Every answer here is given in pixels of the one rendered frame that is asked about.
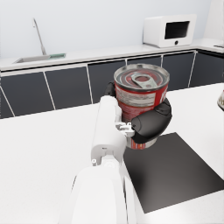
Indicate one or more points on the white microwave oven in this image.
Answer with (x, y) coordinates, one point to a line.
(169, 30)

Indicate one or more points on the dark grey base cabinets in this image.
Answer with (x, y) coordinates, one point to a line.
(96, 78)

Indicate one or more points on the steel kitchen sink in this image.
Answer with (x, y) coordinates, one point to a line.
(39, 57)

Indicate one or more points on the dark grey square mat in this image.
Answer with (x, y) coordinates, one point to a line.
(172, 170)

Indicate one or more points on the chrome sink faucet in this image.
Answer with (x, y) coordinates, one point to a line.
(39, 35)

